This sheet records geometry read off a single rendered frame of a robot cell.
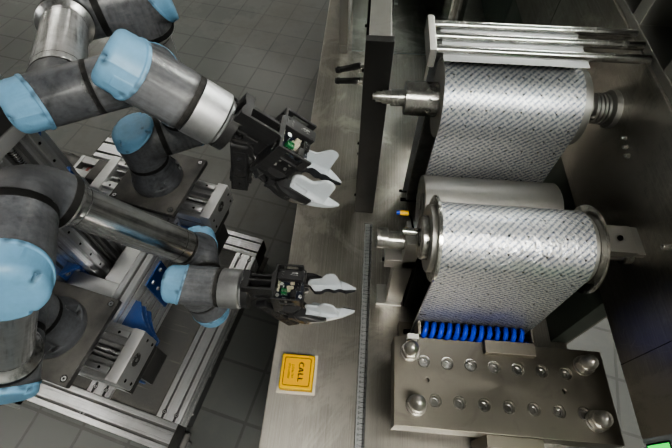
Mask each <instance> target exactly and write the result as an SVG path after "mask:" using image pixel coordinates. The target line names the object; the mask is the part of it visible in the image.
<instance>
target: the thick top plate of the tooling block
mask: <svg viewBox="0 0 672 448"><path fill-rule="evenodd" d="M405 342H406V336H394V338H393V341H392V344H391V430H400V431H411V432H422V433H434V434H445V435H456V436H467V437H478V438H480V437H482V436H485V435H498V436H509V437H520V438H531V439H542V440H543V441H544V444H555V445H566V446H577V447H589V448H616V447H621V446H625V445H624V441H623V437H622V434H621V430H620V426H619V422H618V418H617V415H616V411H615V407H614V403H613V400H612V396H611V392H610V388H609V384H608V381H607V377H606V373H605V369H604V366H603V362H602V358H601V354H600V352H594V351H582V350H569V349H557V348H545V347H535V351H536V357H535V358H533V359H531V358H519V357H507V356H494V355H484V354H483V346H482V342H470V341H457V340H445V339H432V338H420V337H419V340H418V342H417V343H418V345H419V348H420V351H419V356H418V358H417V359H416V360H415V361H412V362H409V361H406V360H405V359H403V358H402V356H401V353H400V349H401V346H402V345H403V344H404V343H405ZM588 354H590V355H594V356H595V357H596V358H597V359H598V361H599V365H598V367H597V368H596V370H595V372H593V373H592V374H591V375H589V376H582V375H580V374H579V373H578V372H577V371H576V370H575V369H574V366H573V360H574V358H576V357H577V356H581V355H588ZM413 394H416V395H417V394H419V395H422V396H423V397H424V398H425V400H426V403H427V407H426V411H425V413H424V414H423V415H422V416H420V417H415V416H412V415H411V414H410V413H409V412H408V411H407V408H406V401H407V399H408V398H409V397H410V396H411V395H413ZM590 410H604V411H607V412H609V413H610V414H611V415H612V416H613V419H614V423H613V425H612V426H611V427H610V429H609V430H606V431H605V432H603V433H597V432H594V431H593V430H591V429H590V428H589V427H588V425H587V423H586V419H585V416H586V413H587V412H588V411H590Z"/></svg>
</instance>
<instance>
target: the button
mask: <svg viewBox="0 0 672 448"><path fill-rule="evenodd" d="M314 368H315V357H314V356H304V355H292V354H284V355H283V360H282V366H281V373H280V380H279V389H280V390H288V391H299V392H312V387H313V377H314Z"/></svg>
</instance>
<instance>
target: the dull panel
mask: <svg viewBox="0 0 672 448"><path fill-rule="evenodd" d="M505 23H514V24H523V22H522V19H521V15H520V12H519V8H518V5H517V1H516V0H513V1H512V4H511V7H510V9H509V12H508V15H507V18H506V21H505ZM543 183H554V184H556V185H557V186H558V187H559V189H560V191H561V193H562V196H563V201H564V209H568V210H574V209H575V208H576V207H575V203H574V200H573V196H572V193H571V189H570V186H569V182H568V179H567V175H566V172H565V168H564V165H563V161H562V158H561V157H560V158H559V159H558V161H557V162H556V164H555V165H554V167H553V168H552V170H551V171H550V173H549V174H548V175H547V177H546V178H545V180H544V181H543ZM605 316H607V314H606V311H605V308H604V304H603V301H602V297H601V294H600V290H599V288H598V289H597V290H595V291H594V292H592V293H589V294H582V293H579V292H577V291H576V292H575V293H573V294H572V295H571V296H570V297H569V298H568V299H566V300H565V301H564V302H563V303H562V304H561V305H560V306H558V307H557V308H556V309H555V310H554V311H553V312H552V313H550V314H549V315H548V316H547V317H546V321H547V326H548V331H549V336H550V341H551V342H561V343H567V342H569V341H570V340H572V339H573V338H574V337H576V336H577V335H579V334H580V333H582V332H583V331H585V330H586V329H588V328H589V327H591V326H592V325H594V324H595V323H597V322H598V321H599V320H601V319H602V318H604V317H605Z"/></svg>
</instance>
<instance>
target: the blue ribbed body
mask: <svg viewBox="0 0 672 448"><path fill-rule="evenodd" d="M468 329H469V328H468V325H467V324H464V325H463V329H461V327H460V324H459V323H457V324H456V325H455V329H453V326H452V323H448V324H447V328H445V324H444V323H443V322H441V323H440V324H439V327H437V323H436V322H432V324H431V327H429V322H428V321H424V325H423V326H421V337H422V338H425V337H426V336H427V338H433V337H435V339H441V338H443V339H445V340H449V339H451V340H457V339H458V340H459V341H465V340H466V341H470V342H473V341H475V342H481V341H482V342H483V341H484V340H495V341H507V342H520V343H529V342H527V341H530V336H529V334H525V331H524V330H523V329H522V328H520V329H519V330H518V334H517V331H516V329H515V328H511V329H510V333H509V331H508V328H507V327H503V329H502V332H501V331H500V328H499V327H498V326H496V327H495V328H494V332H493V331H492V327H491V326H487V328H486V331H485V330H484V326H483V325H480V326H479V330H476V326H475V325H471V330H468Z"/></svg>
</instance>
